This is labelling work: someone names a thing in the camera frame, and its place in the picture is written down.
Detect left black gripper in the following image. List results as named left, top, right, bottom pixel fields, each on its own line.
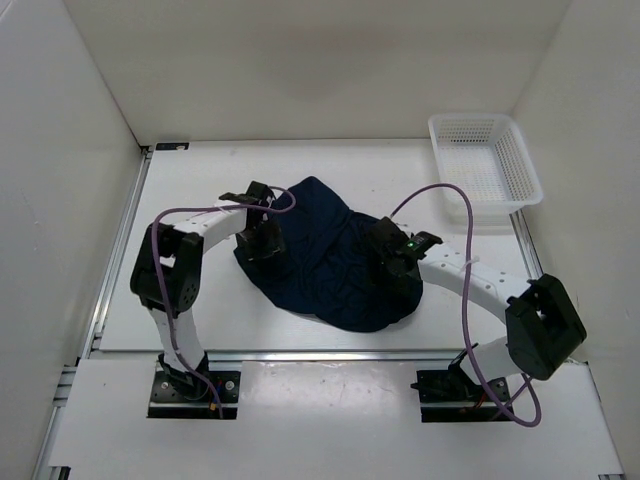
left=234, top=219, right=286, bottom=273

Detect aluminium rail front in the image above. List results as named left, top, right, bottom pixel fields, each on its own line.
left=79, top=349, right=546, bottom=364

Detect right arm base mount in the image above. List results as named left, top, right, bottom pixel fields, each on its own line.
left=411, top=370, right=509, bottom=423

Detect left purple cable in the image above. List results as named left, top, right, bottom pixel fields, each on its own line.
left=152, top=185, right=297, bottom=420

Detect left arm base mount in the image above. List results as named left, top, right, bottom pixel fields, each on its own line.
left=147, top=363, right=241, bottom=420

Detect navy blue shorts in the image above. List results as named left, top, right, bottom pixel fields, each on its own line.
left=234, top=176, right=423, bottom=333

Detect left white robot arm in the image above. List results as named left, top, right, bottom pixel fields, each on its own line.
left=130, top=181, right=296, bottom=411

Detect white plastic basket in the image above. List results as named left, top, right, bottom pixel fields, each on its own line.
left=428, top=113, right=544, bottom=227

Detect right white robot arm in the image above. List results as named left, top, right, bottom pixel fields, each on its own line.
left=366, top=217, right=587, bottom=402

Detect black label sticker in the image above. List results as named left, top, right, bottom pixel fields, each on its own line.
left=155, top=142, right=190, bottom=151

